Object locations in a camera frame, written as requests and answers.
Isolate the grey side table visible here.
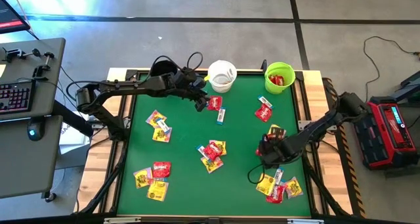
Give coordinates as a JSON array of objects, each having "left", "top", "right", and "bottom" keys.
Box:
[{"left": 0, "top": 114, "right": 64, "bottom": 199}]

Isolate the dark grey computer desk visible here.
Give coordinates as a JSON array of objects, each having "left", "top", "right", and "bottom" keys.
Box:
[{"left": 0, "top": 37, "right": 66, "bottom": 122}]

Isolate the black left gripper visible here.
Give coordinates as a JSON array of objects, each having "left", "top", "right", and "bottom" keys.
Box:
[{"left": 171, "top": 69, "right": 209, "bottom": 112}]

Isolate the black equipment case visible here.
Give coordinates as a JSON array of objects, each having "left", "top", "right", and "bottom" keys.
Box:
[{"left": 389, "top": 70, "right": 420, "bottom": 104}]

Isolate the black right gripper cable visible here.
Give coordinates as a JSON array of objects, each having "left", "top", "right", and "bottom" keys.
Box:
[{"left": 247, "top": 163, "right": 266, "bottom": 185}]

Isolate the green plastic bucket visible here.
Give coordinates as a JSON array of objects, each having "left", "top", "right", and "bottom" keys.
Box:
[{"left": 264, "top": 62, "right": 296, "bottom": 96}]

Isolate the black desk clamp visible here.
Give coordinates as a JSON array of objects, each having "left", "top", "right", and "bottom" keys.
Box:
[
  {"left": 31, "top": 51, "right": 56, "bottom": 80},
  {"left": 0, "top": 47, "right": 43, "bottom": 63}
]

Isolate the black plastic bucket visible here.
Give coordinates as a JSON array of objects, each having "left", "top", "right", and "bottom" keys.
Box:
[{"left": 149, "top": 59, "right": 180, "bottom": 80}]

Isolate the yellow black hazard strip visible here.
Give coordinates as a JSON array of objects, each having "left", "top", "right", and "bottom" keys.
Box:
[{"left": 323, "top": 78, "right": 367, "bottom": 218}]

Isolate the black computer mouse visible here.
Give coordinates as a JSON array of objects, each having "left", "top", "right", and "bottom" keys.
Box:
[{"left": 26, "top": 118, "right": 46, "bottom": 142}]

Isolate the black floor cable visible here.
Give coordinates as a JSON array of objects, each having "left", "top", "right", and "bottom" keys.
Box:
[{"left": 362, "top": 35, "right": 420, "bottom": 93}]

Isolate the white plastic bucket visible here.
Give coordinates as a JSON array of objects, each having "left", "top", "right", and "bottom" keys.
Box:
[{"left": 207, "top": 59, "right": 238, "bottom": 94}]

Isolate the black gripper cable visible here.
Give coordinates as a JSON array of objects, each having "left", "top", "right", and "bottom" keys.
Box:
[
  {"left": 247, "top": 163, "right": 266, "bottom": 185},
  {"left": 149, "top": 51, "right": 205, "bottom": 79}
]

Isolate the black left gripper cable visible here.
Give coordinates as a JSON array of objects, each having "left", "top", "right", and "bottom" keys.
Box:
[{"left": 149, "top": 51, "right": 205, "bottom": 79}]

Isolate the black keyboard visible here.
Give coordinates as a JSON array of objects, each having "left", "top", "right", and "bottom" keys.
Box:
[{"left": 0, "top": 79, "right": 37, "bottom": 115}]

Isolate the silver metal bracket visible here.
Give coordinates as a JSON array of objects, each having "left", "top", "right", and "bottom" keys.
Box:
[
  {"left": 103, "top": 216, "right": 142, "bottom": 224},
  {"left": 287, "top": 218, "right": 326, "bottom": 224}
]

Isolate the red black power station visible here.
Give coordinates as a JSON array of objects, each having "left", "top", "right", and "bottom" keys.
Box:
[{"left": 352, "top": 101, "right": 420, "bottom": 171}]

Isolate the black computer monitor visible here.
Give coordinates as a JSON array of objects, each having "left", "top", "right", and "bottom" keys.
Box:
[{"left": 0, "top": 0, "right": 32, "bottom": 35}]

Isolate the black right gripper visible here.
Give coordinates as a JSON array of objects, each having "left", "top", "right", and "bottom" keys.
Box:
[{"left": 259, "top": 127, "right": 298, "bottom": 169}]

